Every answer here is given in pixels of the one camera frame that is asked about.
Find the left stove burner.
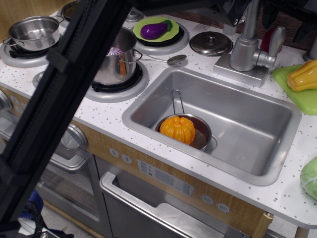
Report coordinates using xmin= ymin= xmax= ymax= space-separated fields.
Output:
xmin=0 ymin=37 xmax=59 ymax=68

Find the silver stove knob front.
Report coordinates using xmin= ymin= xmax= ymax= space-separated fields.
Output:
xmin=61 ymin=123 xmax=88 ymax=150

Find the metal spoon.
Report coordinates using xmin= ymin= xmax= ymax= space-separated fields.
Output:
xmin=141 ymin=55 xmax=187 ymax=65

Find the black braided cable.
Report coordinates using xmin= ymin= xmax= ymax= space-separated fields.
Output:
xmin=24 ymin=200 xmax=47 ymax=235

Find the tall steel pot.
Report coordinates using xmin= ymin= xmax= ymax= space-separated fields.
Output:
xmin=94 ymin=27 xmax=139 ymax=86

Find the steel bowl pot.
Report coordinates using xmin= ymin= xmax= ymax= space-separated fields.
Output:
xmin=2 ymin=15 xmax=64 ymax=52

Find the oven door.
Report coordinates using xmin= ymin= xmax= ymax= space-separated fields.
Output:
xmin=0 ymin=109 xmax=113 ymax=238

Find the silver knob far left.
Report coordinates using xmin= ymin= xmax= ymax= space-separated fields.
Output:
xmin=0 ymin=90 xmax=13 ymax=111

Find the purple toy onion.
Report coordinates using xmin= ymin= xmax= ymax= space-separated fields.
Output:
xmin=107 ymin=47 xmax=124 ymax=56

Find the back stove burner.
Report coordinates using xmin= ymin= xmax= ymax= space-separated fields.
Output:
xmin=135 ymin=24 xmax=189 ymax=56

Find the dishwasher door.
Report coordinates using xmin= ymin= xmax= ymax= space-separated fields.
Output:
xmin=96 ymin=158 xmax=248 ymax=238

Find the green cutting board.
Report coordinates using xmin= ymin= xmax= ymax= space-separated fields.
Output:
xmin=272 ymin=64 xmax=317 ymax=116

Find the yellow toy squash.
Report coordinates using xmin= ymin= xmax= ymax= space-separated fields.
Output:
xmin=287 ymin=59 xmax=317 ymax=92

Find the front stove burner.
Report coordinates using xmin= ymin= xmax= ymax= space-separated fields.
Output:
xmin=85 ymin=63 xmax=149 ymax=103

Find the purple toy eggplant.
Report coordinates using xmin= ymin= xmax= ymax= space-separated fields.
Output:
xmin=140 ymin=20 xmax=173 ymax=40

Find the green plate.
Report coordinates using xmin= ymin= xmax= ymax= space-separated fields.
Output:
xmin=133 ymin=17 xmax=180 ymax=42

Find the small steel saucepan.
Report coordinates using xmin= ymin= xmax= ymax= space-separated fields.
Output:
xmin=155 ymin=90 xmax=212 ymax=151

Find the silver knob back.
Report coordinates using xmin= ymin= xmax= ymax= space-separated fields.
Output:
xmin=125 ymin=10 xmax=144 ymax=22

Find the orange toy pumpkin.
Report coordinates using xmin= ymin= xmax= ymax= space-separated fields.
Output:
xmin=159 ymin=116 xmax=196 ymax=145

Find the steel pot lid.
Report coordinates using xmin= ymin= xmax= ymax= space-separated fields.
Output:
xmin=190 ymin=31 xmax=233 ymax=57

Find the silver sink basin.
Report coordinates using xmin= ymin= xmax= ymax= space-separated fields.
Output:
xmin=122 ymin=67 xmax=302 ymax=186

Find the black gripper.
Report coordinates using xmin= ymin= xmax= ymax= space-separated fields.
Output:
xmin=220 ymin=0 xmax=317 ymax=43

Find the red toy vegetable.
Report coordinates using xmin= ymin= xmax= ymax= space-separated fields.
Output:
xmin=260 ymin=28 xmax=276 ymax=53

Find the silver toy faucet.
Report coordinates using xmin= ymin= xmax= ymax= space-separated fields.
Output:
xmin=213 ymin=0 xmax=277 ymax=87

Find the green toy cabbage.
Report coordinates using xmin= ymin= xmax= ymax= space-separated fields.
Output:
xmin=300 ymin=157 xmax=317 ymax=200

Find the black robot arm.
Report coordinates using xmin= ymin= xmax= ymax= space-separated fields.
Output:
xmin=0 ymin=0 xmax=215 ymax=224

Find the stove burner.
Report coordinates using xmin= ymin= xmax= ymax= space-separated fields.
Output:
xmin=135 ymin=24 xmax=189 ymax=56
xmin=0 ymin=37 xmax=59 ymax=68
xmin=85 ymin=63 xmax=149 ymax=103

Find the silver faucet lever handle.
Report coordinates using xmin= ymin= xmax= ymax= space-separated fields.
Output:
xmin=268 ymin=26 xmax=286 ymax=57

